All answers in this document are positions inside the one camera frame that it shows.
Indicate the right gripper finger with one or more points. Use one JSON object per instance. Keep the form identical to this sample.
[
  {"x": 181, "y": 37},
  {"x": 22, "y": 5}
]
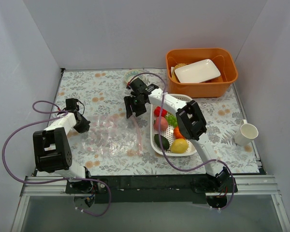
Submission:
[
  {"x": 128, "y": 100},
  {"x": 138, "y": 108}
]

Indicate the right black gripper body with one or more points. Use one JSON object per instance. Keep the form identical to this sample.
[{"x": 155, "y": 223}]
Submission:
[{"x": 134, "y": 104}]

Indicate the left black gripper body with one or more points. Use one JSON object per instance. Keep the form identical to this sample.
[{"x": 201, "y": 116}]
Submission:
[{"x": 82, "y": 123}]

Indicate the clear zip top bag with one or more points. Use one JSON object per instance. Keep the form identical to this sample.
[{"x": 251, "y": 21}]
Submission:
[{"x": 113, "y": 135}]

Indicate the green grapes toy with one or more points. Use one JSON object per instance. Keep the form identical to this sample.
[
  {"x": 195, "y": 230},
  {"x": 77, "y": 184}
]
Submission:
[{"x": 171, "y": 119}]

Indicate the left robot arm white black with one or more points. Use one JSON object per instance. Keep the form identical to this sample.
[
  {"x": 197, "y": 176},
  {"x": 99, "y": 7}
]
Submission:
[{"x": 52, "y": 150}]

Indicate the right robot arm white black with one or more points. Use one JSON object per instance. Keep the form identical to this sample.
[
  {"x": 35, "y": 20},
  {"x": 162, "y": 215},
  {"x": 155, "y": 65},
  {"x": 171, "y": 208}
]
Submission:
[{"x": 192, "y": 125}]

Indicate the small patterned bowl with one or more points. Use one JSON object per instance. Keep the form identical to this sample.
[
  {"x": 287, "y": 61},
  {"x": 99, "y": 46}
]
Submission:
[{"x": 130, "y": 74}]

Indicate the floral table mat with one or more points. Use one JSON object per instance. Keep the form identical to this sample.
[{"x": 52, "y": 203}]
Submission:
[{"x": 103, "y": 92}]

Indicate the pink peach toy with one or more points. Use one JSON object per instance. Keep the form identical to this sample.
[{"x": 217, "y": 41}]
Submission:
[{"x": 162, "y": 123}]

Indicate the woven straw coaster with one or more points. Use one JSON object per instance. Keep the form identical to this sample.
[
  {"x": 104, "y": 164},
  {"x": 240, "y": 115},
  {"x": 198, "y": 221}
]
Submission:
[{"x": 182, "y": 73}]

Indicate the green avocado toy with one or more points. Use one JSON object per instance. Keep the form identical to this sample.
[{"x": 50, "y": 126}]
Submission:
[{"x": 161, "y": 141}]

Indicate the orange pumpkin toy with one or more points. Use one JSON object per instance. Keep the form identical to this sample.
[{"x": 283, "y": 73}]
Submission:
[{"x": 177, "y": 133}]

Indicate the yellow lemon toy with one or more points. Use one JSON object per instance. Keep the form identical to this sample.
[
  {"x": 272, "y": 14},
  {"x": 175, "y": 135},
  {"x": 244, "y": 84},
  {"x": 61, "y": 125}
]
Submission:
[{"x": 179, "y": 146}]

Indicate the orange plastic tub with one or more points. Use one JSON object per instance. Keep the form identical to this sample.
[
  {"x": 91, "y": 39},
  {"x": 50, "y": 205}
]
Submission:
[{"x": 213, "y": 88}]

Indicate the white rectangular plate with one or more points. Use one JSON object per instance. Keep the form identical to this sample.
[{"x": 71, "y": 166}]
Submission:
[{"x": 204, "y": 70}]

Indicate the white mug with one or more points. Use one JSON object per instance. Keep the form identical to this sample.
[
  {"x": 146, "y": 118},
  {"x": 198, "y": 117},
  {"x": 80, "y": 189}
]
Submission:
[{"x": 246, "y": 133}]

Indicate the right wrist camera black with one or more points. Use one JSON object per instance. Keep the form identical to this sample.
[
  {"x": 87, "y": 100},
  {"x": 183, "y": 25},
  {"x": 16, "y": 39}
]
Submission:
[{"x": 137, "y": 85}]

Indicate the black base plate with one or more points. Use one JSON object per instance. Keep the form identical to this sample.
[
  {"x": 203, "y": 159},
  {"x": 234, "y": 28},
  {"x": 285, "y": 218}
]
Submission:
[{"x": 153, "y": 188}]

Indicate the aluminium frame rail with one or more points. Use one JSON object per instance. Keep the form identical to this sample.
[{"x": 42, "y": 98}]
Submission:
[{"x": 246, "y": 185}]

